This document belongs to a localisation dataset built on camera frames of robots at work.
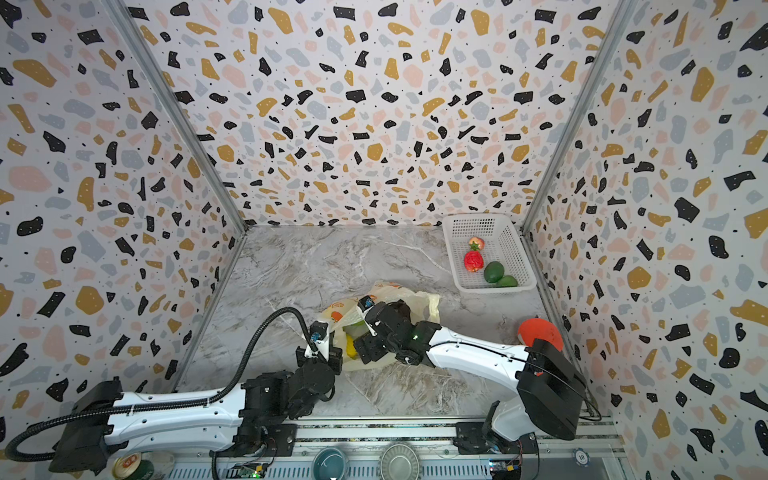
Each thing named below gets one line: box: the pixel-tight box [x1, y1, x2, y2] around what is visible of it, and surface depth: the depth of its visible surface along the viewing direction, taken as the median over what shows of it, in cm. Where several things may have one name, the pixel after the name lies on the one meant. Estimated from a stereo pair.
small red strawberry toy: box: [468, 236, 485, 251], surface depth 115 cm
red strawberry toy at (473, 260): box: [463, 243, 484, 273], surface depth 108 cm
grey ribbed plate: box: [378, 443, 421, 480], surface depth 72 cm
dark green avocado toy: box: [484, 261, 505, 283], surface depth 105 cm
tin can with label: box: [112, 452, 141, 479], surface depth 62 cm
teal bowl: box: [312, 447, 346, 480], surface depth 71 cm
